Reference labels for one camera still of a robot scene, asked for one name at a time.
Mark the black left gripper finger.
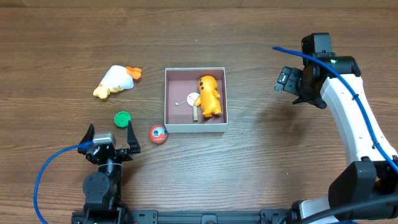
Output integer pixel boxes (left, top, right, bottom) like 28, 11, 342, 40
78, 124, 95, 154
127, 120, 141, 154

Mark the red round face ball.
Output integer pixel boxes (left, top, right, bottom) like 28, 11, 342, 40
149, 125, 169, 144

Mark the white plush duck toy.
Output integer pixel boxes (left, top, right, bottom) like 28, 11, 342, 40
93, 65, 142, 100

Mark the small wooden rattle drum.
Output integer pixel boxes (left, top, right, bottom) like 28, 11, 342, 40
175, 92, 200, 122

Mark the orange dog figurine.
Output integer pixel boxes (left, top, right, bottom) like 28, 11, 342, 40
194, 75, 223, 119

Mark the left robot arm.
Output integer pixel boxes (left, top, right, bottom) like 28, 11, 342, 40
71, 121, 141, 224

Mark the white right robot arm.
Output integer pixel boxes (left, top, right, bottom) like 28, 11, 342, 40
275, 53, 397, 223

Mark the green round gear toy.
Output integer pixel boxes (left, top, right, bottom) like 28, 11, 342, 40
114, 111, 131, 128

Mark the white box pink inside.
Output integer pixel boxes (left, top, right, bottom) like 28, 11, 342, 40
164, 67, 228, 133

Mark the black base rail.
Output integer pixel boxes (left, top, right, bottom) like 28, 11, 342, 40
71, 209, 288, 224

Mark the thick black cable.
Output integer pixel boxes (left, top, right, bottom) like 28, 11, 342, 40
303, 192, 398, 224

